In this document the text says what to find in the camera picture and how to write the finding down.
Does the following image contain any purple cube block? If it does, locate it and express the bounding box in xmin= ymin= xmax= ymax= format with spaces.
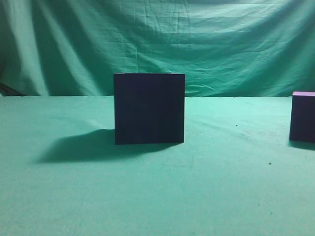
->
xmin=289 ymin=91 xmax=315 ymax=143

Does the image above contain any dark cube groove box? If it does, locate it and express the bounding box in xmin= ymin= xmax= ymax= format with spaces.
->
xmin=113 ymin=73 xmax=186 ymax=145

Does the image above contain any green cloth backdrop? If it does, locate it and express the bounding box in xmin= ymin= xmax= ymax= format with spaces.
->
xmin=0 ymin=0 xmax=315 ymax=97

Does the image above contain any green table cloth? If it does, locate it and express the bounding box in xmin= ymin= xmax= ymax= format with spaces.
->
xmin=0 ymin=96 xmax=315 ymax=236

